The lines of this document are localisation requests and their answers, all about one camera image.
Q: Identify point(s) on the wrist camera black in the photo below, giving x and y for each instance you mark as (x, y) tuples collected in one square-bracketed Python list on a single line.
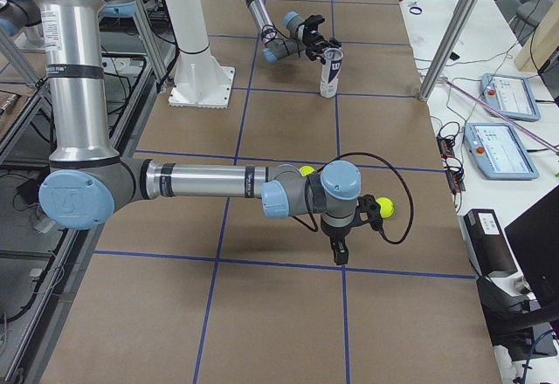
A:
[(312, 23), (368, 211)]

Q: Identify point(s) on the reacher grabber stick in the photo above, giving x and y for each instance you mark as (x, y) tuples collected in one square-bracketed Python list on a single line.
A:
[(545, 144)]

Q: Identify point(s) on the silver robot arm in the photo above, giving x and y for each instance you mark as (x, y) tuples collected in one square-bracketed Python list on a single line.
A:
[(89, 180), (276, 44)]

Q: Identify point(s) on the teach pendant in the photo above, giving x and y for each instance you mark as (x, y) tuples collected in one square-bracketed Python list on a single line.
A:
[(511, 95), (498, 152)]

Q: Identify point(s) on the black box device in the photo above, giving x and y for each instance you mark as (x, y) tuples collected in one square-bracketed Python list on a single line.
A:
[(485, 235)]

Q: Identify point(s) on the teach pendant far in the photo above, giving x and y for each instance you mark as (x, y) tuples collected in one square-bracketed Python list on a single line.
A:
[(511, 95)]

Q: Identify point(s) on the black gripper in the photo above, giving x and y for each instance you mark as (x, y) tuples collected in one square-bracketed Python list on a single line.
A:
[(314, 40), (334, 235)]

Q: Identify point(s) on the tennis ball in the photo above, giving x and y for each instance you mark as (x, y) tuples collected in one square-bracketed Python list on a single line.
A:
[(306, 170), (387, 207)]

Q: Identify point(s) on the teach pendant near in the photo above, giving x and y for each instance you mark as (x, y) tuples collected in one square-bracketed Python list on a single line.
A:
[(498, 152)]

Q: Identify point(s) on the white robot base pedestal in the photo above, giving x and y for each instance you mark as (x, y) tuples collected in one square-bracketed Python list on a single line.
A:
[(199, 80)]

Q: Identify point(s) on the aluminium frame post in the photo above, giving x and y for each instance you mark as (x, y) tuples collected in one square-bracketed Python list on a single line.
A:
[(460, 16)]

